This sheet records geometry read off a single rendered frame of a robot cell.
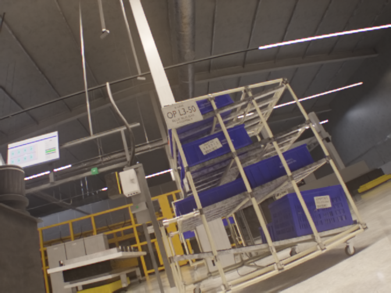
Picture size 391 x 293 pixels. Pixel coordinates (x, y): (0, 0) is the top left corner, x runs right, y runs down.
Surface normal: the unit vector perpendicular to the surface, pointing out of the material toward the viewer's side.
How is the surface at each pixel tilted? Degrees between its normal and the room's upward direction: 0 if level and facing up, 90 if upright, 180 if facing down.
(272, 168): 90
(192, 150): 90
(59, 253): 90
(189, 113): 90
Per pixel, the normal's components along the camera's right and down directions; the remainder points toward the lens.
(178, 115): 0.01, -0.44
